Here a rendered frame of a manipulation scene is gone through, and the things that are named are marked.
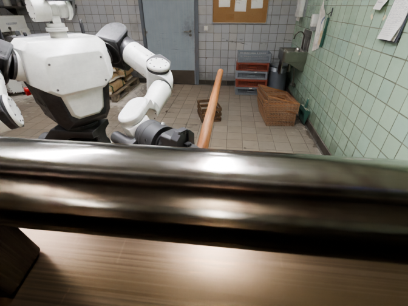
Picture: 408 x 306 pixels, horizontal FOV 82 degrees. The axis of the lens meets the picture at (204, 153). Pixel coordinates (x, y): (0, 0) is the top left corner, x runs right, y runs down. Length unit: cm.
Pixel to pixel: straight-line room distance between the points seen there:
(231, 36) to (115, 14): 232
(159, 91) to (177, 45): 452
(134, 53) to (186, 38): 430
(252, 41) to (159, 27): 186
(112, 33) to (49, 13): 21
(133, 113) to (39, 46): 37
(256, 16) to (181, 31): 145
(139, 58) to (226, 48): 432
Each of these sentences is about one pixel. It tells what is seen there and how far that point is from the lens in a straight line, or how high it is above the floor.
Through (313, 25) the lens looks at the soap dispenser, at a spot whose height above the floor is 124.
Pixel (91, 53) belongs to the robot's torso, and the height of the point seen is 135.
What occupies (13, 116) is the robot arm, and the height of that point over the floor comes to 128.
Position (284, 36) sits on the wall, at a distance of 526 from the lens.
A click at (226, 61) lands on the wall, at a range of 523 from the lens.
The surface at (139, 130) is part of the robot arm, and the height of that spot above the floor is 122.
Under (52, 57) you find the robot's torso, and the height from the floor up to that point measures 135.
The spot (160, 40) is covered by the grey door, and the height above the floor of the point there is 86.
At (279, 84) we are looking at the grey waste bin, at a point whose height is 21.
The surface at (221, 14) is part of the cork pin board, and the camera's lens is 513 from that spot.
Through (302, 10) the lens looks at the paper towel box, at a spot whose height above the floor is 141.
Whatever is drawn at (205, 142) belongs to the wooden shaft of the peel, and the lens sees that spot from 57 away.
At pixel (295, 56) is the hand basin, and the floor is 81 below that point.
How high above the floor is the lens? 149
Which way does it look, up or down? 32 degrees down
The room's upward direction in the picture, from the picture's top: straight up
